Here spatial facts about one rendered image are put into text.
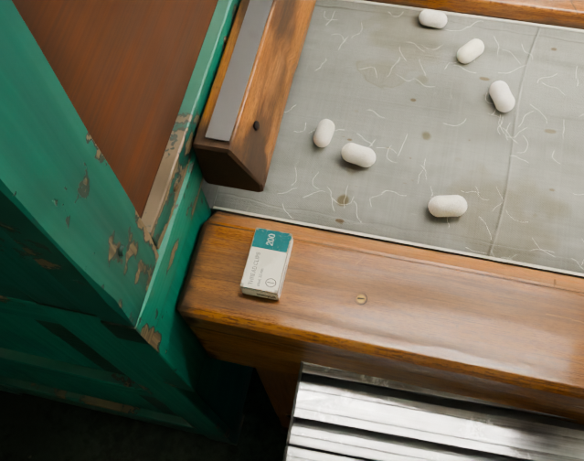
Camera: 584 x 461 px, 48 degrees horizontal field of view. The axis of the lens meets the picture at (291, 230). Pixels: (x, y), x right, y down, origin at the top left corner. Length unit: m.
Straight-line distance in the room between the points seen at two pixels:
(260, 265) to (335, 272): 0.07
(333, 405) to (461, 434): 0.13
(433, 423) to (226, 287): 0.24
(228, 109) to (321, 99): 0.17
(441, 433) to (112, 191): 0.40
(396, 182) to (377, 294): 0.13
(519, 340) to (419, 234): 0.14
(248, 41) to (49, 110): 0.31
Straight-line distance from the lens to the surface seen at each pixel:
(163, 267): 0.57
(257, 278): 0.59
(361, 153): 0.68
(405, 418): 0.68
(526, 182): 0.71
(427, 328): 0.60
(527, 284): 0.64
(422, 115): 0.73
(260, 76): 0.62
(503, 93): 0.74
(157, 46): 0.52
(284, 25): 0.67
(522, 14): 0.82
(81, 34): 0.41
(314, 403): 0.68
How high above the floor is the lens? 1.34
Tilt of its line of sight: 65 degrees down
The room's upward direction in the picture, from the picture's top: 7 degrees counter-clockwise
